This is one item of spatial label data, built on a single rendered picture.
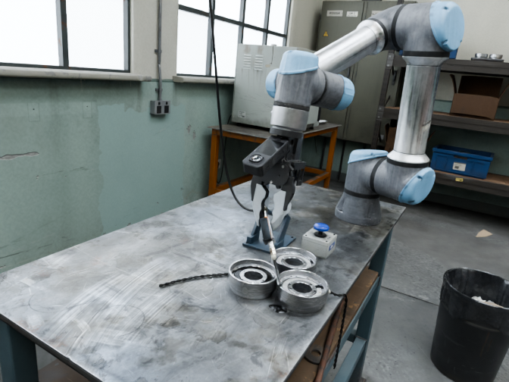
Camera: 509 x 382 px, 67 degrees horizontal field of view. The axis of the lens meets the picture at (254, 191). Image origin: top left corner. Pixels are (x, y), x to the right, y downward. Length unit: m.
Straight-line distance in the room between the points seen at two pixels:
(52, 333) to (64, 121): 1.70
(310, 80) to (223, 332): 0.50
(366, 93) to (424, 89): 3.46
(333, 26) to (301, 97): 4.00
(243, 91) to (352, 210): 2.12
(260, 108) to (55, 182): 1.61
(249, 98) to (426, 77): 2.20
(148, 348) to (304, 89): 0.54
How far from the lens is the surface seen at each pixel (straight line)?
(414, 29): 1.13
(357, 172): 1.25
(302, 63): 0.78
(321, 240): 0.99
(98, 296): 0.82
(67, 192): 2.41
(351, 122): 4.64
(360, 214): 1.27
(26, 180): 2.27
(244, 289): 0.78
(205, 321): 0.74
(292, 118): 0.78
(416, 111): 1.14
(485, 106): 4.15
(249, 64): 3.20
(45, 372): 1.06
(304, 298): 0.76
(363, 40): 1.12
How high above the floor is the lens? 1.24
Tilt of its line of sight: 17 degrees down
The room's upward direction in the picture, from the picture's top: 5 degrees clockwise
